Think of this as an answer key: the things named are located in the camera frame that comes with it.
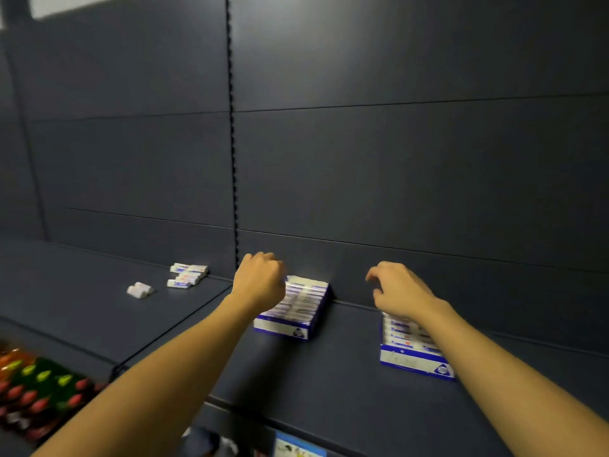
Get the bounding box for person's left hand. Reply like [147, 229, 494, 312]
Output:
[231, 252, 287, 314]

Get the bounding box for person's right hand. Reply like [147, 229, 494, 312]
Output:
[365, 262, 451, 322]

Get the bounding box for person's left forearm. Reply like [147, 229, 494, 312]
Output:
[31, 294, 261, 457]

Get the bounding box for person's right forearm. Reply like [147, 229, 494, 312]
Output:
[419, 301, 609, 457]

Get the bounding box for rows of blue-banded erasers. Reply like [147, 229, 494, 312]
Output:
[262, 276, 329, 327]
[383, 313, 444, 356]

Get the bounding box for blue white eraser display box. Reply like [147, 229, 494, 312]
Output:
[379, 311, 456, 381]
[253, 275, 332, 341]

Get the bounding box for pile of wrapped white erasers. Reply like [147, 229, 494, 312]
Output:
[167, 263, 209, 290]

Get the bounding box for dark grey shelf board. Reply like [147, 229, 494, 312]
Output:
[0, 238, 234, 369]
[112, 285, 609, 457]

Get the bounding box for slotted shelf upright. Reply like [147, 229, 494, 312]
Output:
[225, 0, 240, 281]

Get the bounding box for light blue packet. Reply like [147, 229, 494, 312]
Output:
[273, 430, 329, 457]

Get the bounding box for dark blue white item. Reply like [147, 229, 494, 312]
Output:
[182, 426, 239, 457]

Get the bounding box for group of colourful packaged items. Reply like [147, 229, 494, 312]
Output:
[0, 346, 109, 444]

